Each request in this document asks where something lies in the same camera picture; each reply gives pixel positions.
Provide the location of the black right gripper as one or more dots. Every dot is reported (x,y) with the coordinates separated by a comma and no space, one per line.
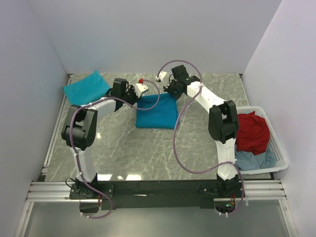
(167,89)

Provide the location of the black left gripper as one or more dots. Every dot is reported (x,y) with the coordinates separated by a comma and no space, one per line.
(136,98)

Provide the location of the blue polo t-shirt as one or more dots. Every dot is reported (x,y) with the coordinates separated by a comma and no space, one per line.
(163,116)

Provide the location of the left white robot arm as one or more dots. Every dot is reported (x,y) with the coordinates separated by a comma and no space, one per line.
(79,131)

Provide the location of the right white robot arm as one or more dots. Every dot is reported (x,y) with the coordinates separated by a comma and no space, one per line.
(222,125)

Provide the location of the folded teal t-shirt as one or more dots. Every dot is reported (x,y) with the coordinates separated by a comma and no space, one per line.
(87,90)

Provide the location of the red t-shirt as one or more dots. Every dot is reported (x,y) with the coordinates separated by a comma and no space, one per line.
(253,134)

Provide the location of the light blue t-shirt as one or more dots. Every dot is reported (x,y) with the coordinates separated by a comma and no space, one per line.
(248,161)

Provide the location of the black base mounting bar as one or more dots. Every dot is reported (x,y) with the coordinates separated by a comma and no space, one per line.
(151,194)

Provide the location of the white plastic laundry basket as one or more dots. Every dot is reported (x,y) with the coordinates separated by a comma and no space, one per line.
(273,144)

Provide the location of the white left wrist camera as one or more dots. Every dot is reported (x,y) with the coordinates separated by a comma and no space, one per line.
(140,88)

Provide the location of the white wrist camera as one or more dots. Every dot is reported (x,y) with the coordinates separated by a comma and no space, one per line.
(140,88)
(160,77)

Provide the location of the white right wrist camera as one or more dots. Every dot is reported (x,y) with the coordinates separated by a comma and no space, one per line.
(160,77)

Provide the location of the aluminium rail frame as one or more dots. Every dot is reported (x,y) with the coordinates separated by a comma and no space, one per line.
(256,188)

